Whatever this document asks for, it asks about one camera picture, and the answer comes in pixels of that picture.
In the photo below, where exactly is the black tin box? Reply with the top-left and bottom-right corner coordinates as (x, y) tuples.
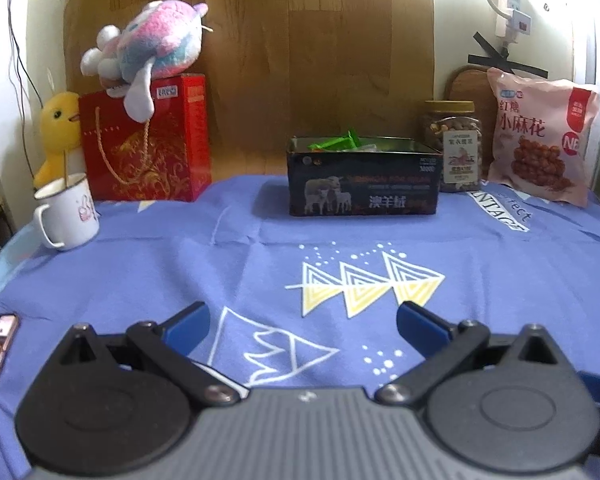
(286, 135), (443, 218)

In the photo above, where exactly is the green cracker packet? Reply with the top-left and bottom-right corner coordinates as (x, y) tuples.
(307, 129), (363, 152)

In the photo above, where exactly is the black tape cross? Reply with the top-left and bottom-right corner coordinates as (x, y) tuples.
(467, 31), (553, 80)

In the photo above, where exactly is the yellow duck plush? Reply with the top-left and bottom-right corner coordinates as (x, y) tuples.
(32, 91), (83, 188)

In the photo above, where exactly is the clear nut jar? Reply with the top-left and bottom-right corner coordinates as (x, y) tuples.
(419, 100), (482, 194)

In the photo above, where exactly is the round wooden cutting board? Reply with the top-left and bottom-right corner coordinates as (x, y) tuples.
(445, 64), (496, 111)

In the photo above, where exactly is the red gift box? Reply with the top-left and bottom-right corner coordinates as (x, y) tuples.
(77, 74), (213, 203)

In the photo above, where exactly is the white power strip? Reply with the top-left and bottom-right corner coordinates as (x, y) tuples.
(497, 0), (535, 53)

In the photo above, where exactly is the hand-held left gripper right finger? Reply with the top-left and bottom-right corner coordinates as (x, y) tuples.
(375, 301), (581, 408)

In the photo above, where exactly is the pink snack bag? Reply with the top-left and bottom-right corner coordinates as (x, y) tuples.
(486, 66), (600, 207)

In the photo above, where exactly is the wood grain wall panel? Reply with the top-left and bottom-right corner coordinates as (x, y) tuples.
(62, 0), (436, 196)

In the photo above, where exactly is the white enamel mug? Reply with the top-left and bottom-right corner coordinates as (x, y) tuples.
(34, 172), (101, 252)

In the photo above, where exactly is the pink white plush toy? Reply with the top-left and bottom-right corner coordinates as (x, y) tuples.
(80, 0), (213, 123)

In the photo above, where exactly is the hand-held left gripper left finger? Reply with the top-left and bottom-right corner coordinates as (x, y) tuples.
(45, 301), (241, 408)

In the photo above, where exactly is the blue printed tablecloth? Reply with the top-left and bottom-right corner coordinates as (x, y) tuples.
(0, 172), (600, 480)

